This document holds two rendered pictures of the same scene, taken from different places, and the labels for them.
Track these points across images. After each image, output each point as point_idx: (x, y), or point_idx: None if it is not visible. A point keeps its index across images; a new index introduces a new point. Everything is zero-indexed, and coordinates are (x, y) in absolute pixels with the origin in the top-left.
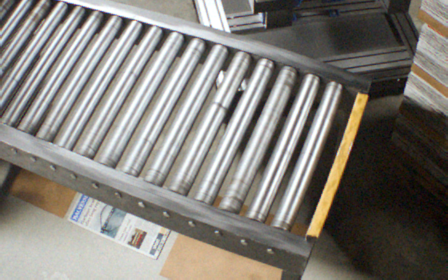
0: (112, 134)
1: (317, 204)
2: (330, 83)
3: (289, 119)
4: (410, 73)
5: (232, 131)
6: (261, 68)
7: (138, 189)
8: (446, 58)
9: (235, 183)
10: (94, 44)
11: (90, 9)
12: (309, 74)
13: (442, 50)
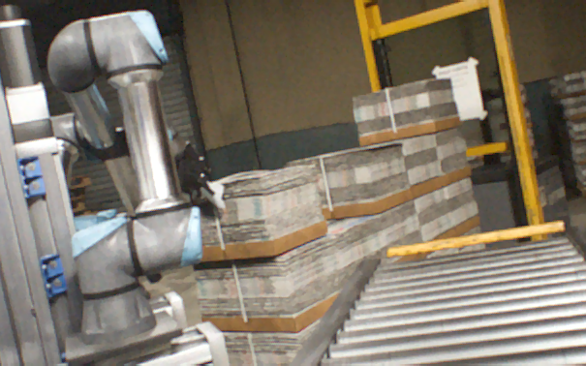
0: (554, 300)
1: None
2: (379, 268)
3: (439, 265)
4: (298, 334)
5: (479, 268)
6: (381, 283)
7: None
8: (307, 266)
9: (540, 254)
10: (398, 353)
11: None
12: (374, 273)
13: (301, 263)
